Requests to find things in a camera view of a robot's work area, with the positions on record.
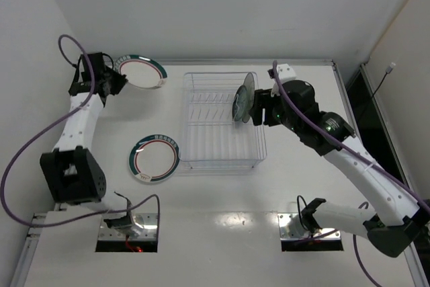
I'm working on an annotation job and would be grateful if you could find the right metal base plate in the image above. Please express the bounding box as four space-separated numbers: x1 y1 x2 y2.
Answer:
277 212 341 242

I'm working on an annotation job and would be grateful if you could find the metal base plate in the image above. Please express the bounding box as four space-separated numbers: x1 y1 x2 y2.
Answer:
98 213 158 241
277 212 341 242

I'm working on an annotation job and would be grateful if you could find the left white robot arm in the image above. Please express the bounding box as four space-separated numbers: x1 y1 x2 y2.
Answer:
40 52 134 233

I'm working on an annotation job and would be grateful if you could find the green blue patterned plate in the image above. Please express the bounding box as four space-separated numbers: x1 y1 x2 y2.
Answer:
232 85 248 122

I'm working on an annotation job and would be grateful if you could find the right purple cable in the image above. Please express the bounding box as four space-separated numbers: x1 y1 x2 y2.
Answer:
271 60 430 287

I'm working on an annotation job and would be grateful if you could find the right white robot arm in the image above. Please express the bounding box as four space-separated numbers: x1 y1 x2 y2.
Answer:
249 80 429 257

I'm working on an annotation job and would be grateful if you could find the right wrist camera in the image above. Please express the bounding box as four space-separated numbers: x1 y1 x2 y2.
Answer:
267 63 297 83

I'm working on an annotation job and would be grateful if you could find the white plate with characters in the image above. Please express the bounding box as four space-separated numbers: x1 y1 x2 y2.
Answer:
242 73 255 123

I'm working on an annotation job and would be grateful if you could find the green red rimmed plate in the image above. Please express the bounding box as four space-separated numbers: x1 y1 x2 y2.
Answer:
114 54 168 89
128 134 180 184

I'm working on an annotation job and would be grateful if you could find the black wall cable with plug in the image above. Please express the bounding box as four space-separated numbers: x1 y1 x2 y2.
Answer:
371 62 396 98

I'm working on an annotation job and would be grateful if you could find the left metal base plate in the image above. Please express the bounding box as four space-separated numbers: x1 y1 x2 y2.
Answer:
98 213 158 241

